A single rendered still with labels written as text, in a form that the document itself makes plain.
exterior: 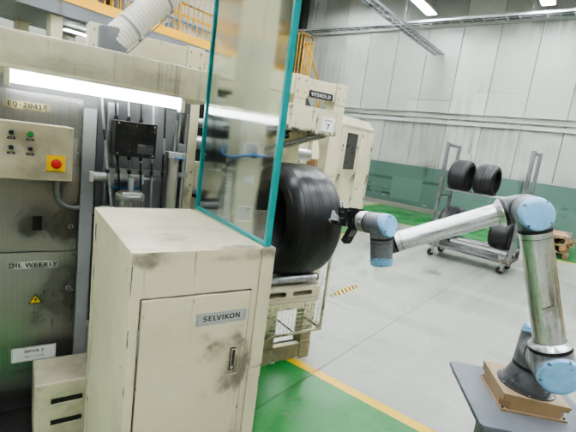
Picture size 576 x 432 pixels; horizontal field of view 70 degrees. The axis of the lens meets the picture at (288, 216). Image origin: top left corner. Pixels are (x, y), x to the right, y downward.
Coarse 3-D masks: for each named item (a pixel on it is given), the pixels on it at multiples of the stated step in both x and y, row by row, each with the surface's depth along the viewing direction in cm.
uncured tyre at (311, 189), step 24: (288, 168) 198; (312, 168) 207; (288, 192) 191; (312, 192) 191; (336, 192) 201; (288, 216) 190; (312, 216) 188; (288, 240) 190; (312, 240) 190; (336, 240) 199; (288, 264) 195; (312, 264) 201
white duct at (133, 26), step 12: (144, 0) 175; (156, 0) 176; (168, 0) 179; (180, 0) 184; (132, 12) 173; (144, 12) 175; (156, 12) 178; (168, 12) 184; (120, 24) 171; (132, 24) 173; (144, 24) 176; (120, 36) 172; (132, 36) 175
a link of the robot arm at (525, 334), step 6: (528, 324) 174; (522, 330) 175; (528, 330) 171; (522, 336) 174; (528, 336) 171; (522, 342) 173; (516, 348) 177; (522, 348) 171; (516, 354) 176; (522, 354) 171; (516, 360) 176; (522, 360) 173
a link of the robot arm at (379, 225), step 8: (368, 216) 168; (376, 216) 164; (384, 216) 161; (392, 216) 163; (368, 224) 166; (376, 224) 162; (384, 224) 160; (392, 224) 162; (368, 232) 170; (376, 232) 163; (384, 232) 161; (392, 232) 162
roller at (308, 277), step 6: (276, 276) 201; (282, 276) 202; (288, 276) 204; (294, 276) 206; (300, 276) 208; (306, 276) 210; (312, 276) 212; (318, 276) 214; (276, 282) 200; (282, 282) 202; (288, 282) 204; (294, 282) 206
